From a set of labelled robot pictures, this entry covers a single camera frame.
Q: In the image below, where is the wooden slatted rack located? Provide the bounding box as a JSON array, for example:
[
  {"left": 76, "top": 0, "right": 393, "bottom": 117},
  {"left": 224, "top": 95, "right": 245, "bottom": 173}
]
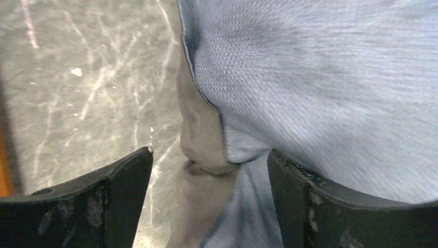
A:
[{"left": 1, "top": 76, "right": 24, "bottom": 197}]

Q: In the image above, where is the blue grey pillow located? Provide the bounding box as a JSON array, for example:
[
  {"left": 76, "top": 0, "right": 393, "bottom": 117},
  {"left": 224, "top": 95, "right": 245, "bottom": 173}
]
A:
[{"left": 178, "top": 1, "right": 437, "bottom": 247}]

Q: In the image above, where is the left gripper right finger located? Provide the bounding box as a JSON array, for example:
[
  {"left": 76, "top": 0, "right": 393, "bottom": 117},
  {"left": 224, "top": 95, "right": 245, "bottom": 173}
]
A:
[{"left": 268, "top": 150, "right": 437, "bottom": 248}]

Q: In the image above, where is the patchwork green beige pillowcase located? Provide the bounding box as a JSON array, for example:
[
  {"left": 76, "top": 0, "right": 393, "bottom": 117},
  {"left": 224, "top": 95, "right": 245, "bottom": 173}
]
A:
[{"left": 166, "top": 49, "right": 239, "bottom": 247}]

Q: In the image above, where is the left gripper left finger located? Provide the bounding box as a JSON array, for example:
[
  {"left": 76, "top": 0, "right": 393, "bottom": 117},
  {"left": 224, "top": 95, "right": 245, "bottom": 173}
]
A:
[{"left": 1, "top": 147, "right": 153, "bottom": 248}]

